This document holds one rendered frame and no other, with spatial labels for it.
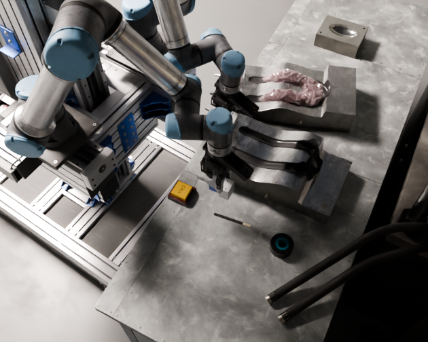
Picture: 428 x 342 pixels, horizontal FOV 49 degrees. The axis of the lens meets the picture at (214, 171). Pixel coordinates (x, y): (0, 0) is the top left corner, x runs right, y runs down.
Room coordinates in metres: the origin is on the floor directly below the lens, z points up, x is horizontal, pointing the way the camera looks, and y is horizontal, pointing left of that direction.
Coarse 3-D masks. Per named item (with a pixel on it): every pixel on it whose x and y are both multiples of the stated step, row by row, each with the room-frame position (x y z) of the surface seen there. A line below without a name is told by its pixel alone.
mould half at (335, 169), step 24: (240, 120) 1.18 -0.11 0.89; (240, 144) 1.07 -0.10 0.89; (264, 144) 1.07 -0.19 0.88; (264, 168) 0.95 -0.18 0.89; (336, 168) 0.97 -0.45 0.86; (264, 192) 0.88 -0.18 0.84; (288, 192) 0.84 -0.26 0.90; (312, 192) 0.87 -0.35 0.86; (336, 192) 0.86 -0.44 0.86; (312, 216) 0.79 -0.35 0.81
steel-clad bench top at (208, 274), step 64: (320, 0) 2.03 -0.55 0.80; (384, 0) 2.03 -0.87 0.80; (256, 64) 1.58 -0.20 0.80; (320, 64) 1.57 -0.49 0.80; (384, 64) 1.57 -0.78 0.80; (384, 128) 1.20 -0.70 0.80; (128, 256) 0.65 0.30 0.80; (192, 256) 0.65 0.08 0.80; (256, 256) 0.65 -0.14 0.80; (320, 256) 0.64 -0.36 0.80; (128, 320) 0.44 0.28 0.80; (192, 320) 0.43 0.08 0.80; (256, 320) 0.43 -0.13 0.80; (320, 320) 0.43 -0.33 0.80
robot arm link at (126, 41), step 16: (80, 0) 0.95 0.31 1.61; (96, 0) 0.98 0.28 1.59; (112, 16) 0.98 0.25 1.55; (112, 32) 0.96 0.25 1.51; (128, 32) 0.99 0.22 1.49; (128, 48) 0.96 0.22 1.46; (144, 48) 0.98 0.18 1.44; (144, 64) 0.96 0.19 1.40; (160, 64) 0.97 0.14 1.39; (160, 80) 0.96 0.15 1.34; (176, 80) 0.97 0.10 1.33; (192, 80) 1.01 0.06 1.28; (176, 96) 0.95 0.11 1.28; (192, 96) 0.95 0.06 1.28
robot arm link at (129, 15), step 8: (128, 0) 1.43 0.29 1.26; (136, 0) 1.42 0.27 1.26; (144, 0) 1.42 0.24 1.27; (152, 0) 1.42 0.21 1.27; (128, 8) 1.39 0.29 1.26; (136, 8) 1.38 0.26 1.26; (144, 8) 1.38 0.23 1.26; (152, 8) 1.41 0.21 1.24; (128, 16) 1.38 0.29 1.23; (136, 16) 1.37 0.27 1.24; (144, 16) 1.38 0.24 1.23; (152, 16) 1.40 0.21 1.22; (128, 24) 1.39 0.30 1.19; (136, 24) 1.37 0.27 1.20; (144, 24) 1.38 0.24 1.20; (152, 24) 1.39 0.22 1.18; (144, 32) 1.38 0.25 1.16; (152, 32) 1.39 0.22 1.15
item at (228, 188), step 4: (200, 176) 0.89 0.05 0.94; (204, 180) 0.88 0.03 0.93; (224, 180) 0.86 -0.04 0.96; (228, 180) 0.86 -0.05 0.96; (232, 180) 0.86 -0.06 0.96; (224, 184) 0.85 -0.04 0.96; (228, 184) 0.84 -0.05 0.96; (232, 184) 0.84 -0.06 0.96; (212, 188) 0.84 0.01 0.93; (224, 188) 0.83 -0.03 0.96; (228, 188) 0.83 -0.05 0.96; (232, 188) 0.84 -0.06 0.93; (216, 192) 0.84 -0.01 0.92; (224, 192) 0.82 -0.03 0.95; (228, 192) 0.81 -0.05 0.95; (232, 192) 0.84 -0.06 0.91; (220, 196) 0.83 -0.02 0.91; (224, 196) 0.82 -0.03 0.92; (228, 196) 0.81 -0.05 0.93
